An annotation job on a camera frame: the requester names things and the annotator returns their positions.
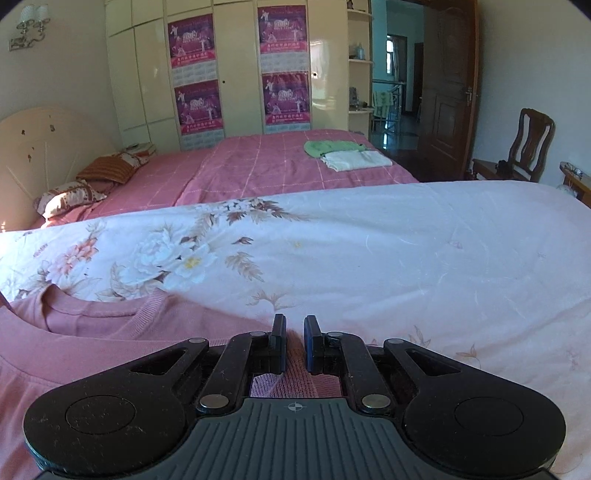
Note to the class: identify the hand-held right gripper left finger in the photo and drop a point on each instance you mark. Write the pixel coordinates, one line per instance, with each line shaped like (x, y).
(277, 345)

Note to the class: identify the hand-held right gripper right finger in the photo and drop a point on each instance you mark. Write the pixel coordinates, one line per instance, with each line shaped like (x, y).
(312, 345)

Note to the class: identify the pink sweater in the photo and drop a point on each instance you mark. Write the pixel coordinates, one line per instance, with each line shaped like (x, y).
(92, 350)

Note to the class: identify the white floral bed sheet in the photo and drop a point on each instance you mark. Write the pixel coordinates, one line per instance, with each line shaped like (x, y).
(392, 258)

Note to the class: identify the pink checked bed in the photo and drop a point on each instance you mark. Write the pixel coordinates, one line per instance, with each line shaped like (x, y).
(258, 170)

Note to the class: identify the white folded cloth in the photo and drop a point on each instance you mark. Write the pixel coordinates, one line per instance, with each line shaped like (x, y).
(355, 160)

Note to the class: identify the green folded cloth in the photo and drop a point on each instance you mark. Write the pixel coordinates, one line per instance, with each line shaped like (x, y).
(330, 147)

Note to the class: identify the small floral pillow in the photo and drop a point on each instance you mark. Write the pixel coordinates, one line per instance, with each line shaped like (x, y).
(138, 152)

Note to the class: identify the brown striped pillow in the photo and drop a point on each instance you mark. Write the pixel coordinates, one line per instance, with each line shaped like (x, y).
(106, 168)

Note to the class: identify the green hanging towel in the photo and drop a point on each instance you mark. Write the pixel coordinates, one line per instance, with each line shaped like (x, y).
(382, 104)

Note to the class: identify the floral patterned pillow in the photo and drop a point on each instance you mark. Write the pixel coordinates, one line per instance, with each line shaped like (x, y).
(69, 197)

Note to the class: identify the cream wardrobe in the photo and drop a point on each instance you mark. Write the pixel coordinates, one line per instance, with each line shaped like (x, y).
(240, 92)

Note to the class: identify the brown wooden door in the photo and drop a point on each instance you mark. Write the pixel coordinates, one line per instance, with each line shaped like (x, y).
(445, 101)

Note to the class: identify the clear bottle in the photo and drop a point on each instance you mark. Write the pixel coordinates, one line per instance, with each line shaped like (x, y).
(360, 51)

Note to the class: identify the dark wooden chair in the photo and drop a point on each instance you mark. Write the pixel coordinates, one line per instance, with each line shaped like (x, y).
(531, 143)

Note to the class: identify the cream rounded headboard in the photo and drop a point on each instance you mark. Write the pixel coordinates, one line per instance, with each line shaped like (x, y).
(41, 147)

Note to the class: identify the wooden cabinet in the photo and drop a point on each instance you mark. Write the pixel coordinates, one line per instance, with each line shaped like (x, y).
(577, 182)

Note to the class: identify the purple wall poster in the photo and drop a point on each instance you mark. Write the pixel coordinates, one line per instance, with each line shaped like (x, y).
(199, 108)
(286, 99)
(191, 41)
(282, 34)

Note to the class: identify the wall lamp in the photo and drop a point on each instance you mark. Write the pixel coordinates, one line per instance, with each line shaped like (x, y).
(30, 25)

